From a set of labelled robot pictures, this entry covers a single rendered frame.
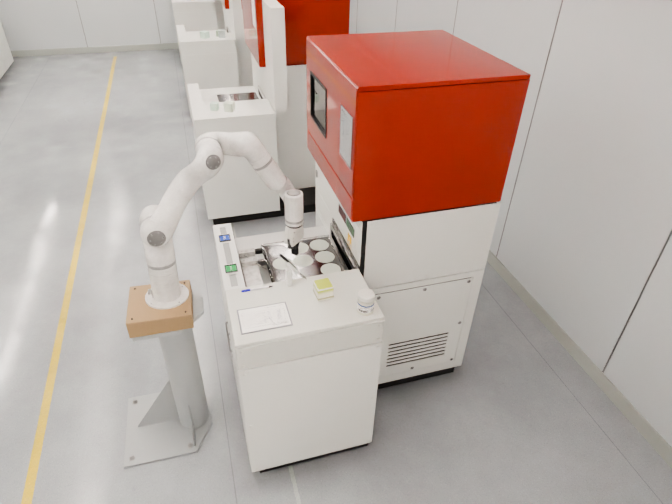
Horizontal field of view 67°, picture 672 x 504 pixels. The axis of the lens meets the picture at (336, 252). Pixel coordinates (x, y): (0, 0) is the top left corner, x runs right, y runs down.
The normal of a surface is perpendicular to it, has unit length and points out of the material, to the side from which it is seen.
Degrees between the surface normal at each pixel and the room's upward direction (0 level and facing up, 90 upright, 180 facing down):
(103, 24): 90
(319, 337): 90
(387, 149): 90
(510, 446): 0
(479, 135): 90
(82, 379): 0
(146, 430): 0
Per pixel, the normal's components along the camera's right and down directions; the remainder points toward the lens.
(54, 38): 0.29, 0.57
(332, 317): 0.02, -0.81
